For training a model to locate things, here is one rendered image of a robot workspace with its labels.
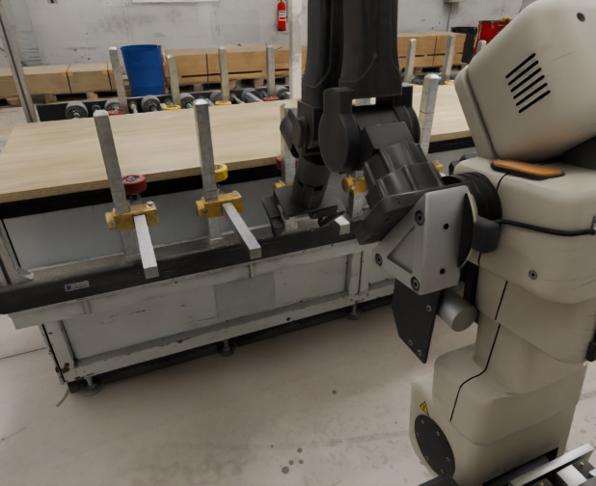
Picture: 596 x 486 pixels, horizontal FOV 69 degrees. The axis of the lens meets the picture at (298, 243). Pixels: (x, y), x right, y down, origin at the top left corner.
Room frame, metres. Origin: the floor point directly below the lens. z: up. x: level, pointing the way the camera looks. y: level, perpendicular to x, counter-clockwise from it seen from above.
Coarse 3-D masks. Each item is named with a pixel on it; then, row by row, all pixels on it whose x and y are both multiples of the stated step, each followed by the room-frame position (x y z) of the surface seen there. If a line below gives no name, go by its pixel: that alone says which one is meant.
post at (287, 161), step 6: (288, 102) 1.30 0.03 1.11; (282, 108) 1.28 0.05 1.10; (288, 108) 1.28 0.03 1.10; (282, 114) 1.29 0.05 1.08; (282, 138) 1.29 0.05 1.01; (282, 144) 1.29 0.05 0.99; (282, 150) 1.29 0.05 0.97; (288, 150) 1.27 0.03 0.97; (282, 156) 1.29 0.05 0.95; (288, 156) 1.27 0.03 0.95; (282, 162) 1.29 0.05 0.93; (288, 162) 1.27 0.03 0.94; (294, 162) 1.28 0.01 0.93; (282, 168) 1.29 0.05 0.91; (288, 168) 1.27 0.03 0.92; (294, 168) 1.28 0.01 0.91; (282, 174) 1.29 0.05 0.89; (288, 174) 1.27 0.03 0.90; (294, 174) 1.28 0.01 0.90; (282, 180) 1.30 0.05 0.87; (288, 180) 1.27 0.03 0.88; (282, 210) 1.30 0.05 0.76; (294, 216) 1.28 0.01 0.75; (288, 222) 1.27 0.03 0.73; (294, 222) 1.28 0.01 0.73
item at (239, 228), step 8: (224, 192) 1.27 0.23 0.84; (224, 208) 1.15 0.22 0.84; (232, 208) 1.15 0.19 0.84; (232, 216) 1.10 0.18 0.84; (232, 224) 1.07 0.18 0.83; (240, 224) 1.05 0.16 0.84; (240, 232) 1.00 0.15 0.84; (248, 232) 1.00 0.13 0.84; (240, 240) 1.00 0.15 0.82; (248, 240) 0.96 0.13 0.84; (256, 240) 0.96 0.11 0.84; (248, 248) 0.93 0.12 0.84; (256, 248) 0.93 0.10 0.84; (256, 256) 0.93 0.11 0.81
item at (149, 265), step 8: (136, 200) 1.19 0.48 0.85; (136, 216) 1.08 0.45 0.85; (144, 216) 1.08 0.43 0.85; (136, 224) 1.04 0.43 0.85; (144, 224) 1.04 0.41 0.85; (144, 232) 0.99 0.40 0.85; (144, 240) 0.95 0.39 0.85; (144, 248) 0.91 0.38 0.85; (144, 256) 0.87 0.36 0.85; (152, 256) 0.87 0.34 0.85; (144, 264) 0.84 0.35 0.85; (152, 264) 0.84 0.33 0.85; (152, 272) 0.83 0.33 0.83
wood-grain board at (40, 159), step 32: (416, 96) 2.37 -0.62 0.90; (448, 96) 2.37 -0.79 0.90; (32, 128) 1.77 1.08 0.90; (64, 128) 1.77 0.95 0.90; (128, 128) 1.77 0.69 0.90; (160, 128) 1.77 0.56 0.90; (192, 128) 1.77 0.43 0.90; (224, 128) 1.77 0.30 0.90; (256, 128) 1.77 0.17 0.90; (448, 128) 1.77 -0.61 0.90; (0, 160) 1.39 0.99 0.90; (32, 160) 1.39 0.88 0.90; (64, 160) 1.39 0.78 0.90; (96, 160) 1.39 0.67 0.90; (128, 160) 1.39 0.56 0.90; (160, 160) 1.39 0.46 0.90; (192, 160) 1.39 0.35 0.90; (224, 160) 1.39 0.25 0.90; (256, 160) 1.40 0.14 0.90; (0, 192) 1.13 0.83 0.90; (32, 192) 1.15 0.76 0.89; (64, 192) 1.18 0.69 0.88
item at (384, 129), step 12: (360, 108) 0.52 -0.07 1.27; (372, 108) 0.53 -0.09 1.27; (384, 108) 0.53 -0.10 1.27; (360, 120) 0.50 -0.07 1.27; (372, 120) 0.51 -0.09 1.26; (384, 120) 0.51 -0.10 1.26; (396, 120) 0.52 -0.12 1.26; (360, 132) 0.49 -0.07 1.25; (372, 132) 0.48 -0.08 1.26; (384, 132) 0.48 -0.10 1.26; (396, 132) 0.49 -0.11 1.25; (408, 132) 0.49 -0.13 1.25; (360, 144) 0.49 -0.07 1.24; (372, 144) 0.47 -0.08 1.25; (384, 144) 0.47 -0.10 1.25; (360, 156) 0.49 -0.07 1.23; (360, 168) 0.49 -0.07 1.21
